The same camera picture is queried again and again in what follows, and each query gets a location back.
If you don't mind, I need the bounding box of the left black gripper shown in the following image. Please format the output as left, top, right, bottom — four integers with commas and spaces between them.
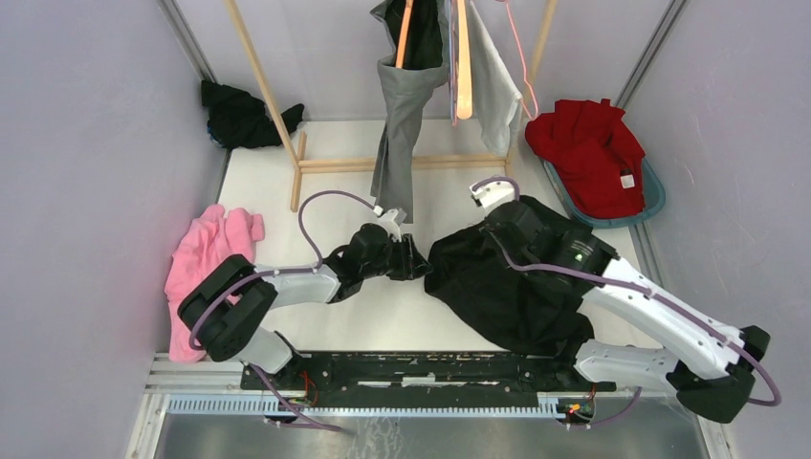
361, 232, 433, 280

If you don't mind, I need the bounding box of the black garment corner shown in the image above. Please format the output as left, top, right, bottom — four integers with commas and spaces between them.
200, 80, 282, 150
424, 195, 618, 361

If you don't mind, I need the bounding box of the grey garment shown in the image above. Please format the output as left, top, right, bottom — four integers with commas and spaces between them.
370, 1, 449, 224

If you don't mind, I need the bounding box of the wooden hanger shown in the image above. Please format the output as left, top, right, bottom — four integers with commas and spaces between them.
452, 0, 473, 120

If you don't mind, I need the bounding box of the white skirt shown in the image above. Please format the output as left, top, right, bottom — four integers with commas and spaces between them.
466, 1, 523, 157

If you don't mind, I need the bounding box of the pink wire hanger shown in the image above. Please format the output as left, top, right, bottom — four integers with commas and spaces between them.
493, 1, 539, 120

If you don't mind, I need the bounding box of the orange plastic hanger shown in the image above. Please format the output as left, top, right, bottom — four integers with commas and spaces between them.
395, 0, 414, 69

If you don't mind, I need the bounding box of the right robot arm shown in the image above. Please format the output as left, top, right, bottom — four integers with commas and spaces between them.
482, 200, 781, 424

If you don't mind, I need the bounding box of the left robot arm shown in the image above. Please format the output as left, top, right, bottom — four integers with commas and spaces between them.
177, 224, 431, 389

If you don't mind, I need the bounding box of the wooden clothes rack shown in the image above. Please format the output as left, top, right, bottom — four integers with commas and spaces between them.
225, 0, 558, 211

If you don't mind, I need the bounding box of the pink garment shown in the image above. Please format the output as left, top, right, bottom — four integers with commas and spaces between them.
164, 204, 265, 363

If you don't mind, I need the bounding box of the red garment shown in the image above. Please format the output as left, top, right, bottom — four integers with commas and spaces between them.
524, 98, 646, 219

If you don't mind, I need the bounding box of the teal laundry basket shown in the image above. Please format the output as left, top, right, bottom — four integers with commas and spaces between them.
539, 159, 667, 230

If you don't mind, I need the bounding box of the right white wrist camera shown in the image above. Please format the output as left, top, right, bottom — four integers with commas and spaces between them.
470, 180, 516, 213

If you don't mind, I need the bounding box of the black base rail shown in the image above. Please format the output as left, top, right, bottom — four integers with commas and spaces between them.
269, 351, 617, 408

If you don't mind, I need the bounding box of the white cable duct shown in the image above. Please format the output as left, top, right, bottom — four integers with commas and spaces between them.
165, 393, 568, 421

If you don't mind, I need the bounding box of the blue wire hanger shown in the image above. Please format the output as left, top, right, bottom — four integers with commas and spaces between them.
445, 0, 458, 127

